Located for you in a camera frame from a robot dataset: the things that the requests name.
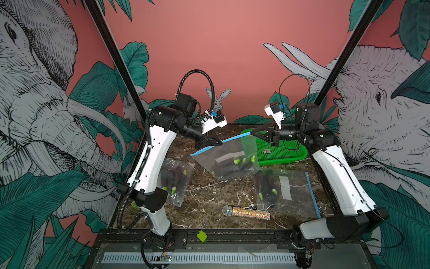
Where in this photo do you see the green plastic basket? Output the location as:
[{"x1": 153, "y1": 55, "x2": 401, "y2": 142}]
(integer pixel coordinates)
[{"x1": 255, "y1": 138, "x2": 307, "y2": 167}]

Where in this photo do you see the black frame post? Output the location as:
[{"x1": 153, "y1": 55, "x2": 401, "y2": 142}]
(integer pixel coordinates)
[
  {"x1": 314, "y1": 0, "x2": 384, "y2": 106},
  {"x1": 84, "y1": 0, "x2": 147, "y2": 119}
]

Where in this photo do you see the left black frame post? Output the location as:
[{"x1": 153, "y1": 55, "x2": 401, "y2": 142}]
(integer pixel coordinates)
[{"x1": 84, "y1": 0, "x2": 147, "y2": 119}]

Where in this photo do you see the lime green sticky note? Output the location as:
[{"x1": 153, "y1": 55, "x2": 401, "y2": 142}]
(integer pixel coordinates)
[{"x1": 197, "y1": 230, "x2": 208, "y2": 243}]

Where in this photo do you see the clear zip-top bag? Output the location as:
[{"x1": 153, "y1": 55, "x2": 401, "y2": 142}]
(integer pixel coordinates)
[
  {"x1": 254, "y1": 167, "x2": 321, "y2": 219},
  {"x1": 191, "y1": 132, "x2": 260, "y2": 180},
  {"x1": 158, "y1": 158, "x2": 195, "y2": 207}
]

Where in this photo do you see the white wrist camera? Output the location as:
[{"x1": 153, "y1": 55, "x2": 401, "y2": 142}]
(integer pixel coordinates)
[
  {"x1": 264, "y1": 102, "x2": 284, "y2": 130},
  {"x1": 202, "y1": 111, "x2": 228, "y2": 134}
]

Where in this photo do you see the black corrugated cable conduit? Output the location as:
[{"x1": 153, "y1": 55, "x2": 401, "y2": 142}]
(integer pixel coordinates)
[{"x1": 116, "y1": 69, "x2": 216, "y2": 234}]

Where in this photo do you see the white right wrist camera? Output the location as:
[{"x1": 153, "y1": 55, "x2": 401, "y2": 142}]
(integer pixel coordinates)
[{"x1": 264, "y1": 102, "x2": 284, "y2": 130}]

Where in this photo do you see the white perforated rail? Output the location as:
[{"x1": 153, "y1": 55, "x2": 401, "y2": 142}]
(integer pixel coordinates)
[{"x1": 101, "y1": 252, "x2": 296, "y2": 265}]

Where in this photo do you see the dark purple eggplant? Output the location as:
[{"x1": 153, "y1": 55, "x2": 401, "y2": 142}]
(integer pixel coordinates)
[{"x1": 256, "y1": 171, "x2": 270, "y2": 201}]

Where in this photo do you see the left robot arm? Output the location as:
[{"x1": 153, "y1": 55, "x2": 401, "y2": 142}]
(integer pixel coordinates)
[{"x1": 116, "y1": 94, "x2": 227, "y2": 236}]

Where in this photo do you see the right black frame post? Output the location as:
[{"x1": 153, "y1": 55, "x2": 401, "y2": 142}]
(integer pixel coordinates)
[{"x1": 314, "y1": 0, "x2": 384, "y2": 106}]

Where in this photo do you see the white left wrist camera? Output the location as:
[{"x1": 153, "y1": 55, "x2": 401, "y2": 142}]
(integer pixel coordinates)
[{"x1": 202, "y1": 111, "x2": 228, "y2": 134}]

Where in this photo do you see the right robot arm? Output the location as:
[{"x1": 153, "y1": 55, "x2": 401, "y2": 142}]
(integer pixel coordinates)
[{"x1": 251, "y1": 102, "x2": 390, "y2": 241}]

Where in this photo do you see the sprinkle-filled cylinder tube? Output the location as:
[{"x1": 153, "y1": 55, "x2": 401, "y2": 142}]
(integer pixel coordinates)
[{"x1": 222, "y1": 205, "x2": 271, "y2": 220}]

